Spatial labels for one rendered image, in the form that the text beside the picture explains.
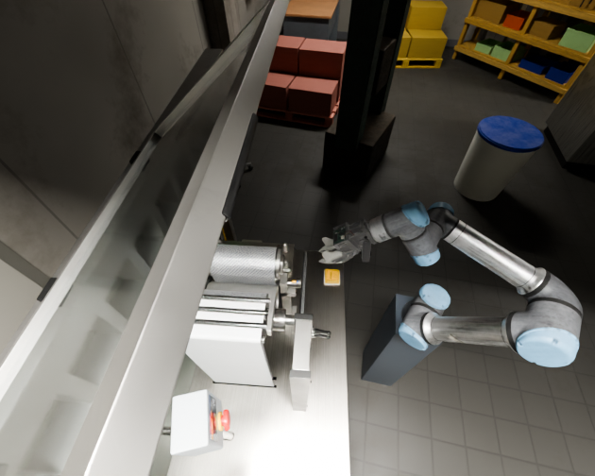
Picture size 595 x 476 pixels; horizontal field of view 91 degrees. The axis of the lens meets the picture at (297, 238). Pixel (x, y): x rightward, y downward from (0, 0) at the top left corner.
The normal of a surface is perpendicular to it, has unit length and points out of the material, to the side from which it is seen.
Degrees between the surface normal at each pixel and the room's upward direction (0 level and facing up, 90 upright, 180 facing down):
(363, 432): 0
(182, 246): 50
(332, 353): 0
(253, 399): 0
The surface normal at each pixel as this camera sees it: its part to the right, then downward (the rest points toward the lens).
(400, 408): 0.00, -0.62
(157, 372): 0.76, -0.36
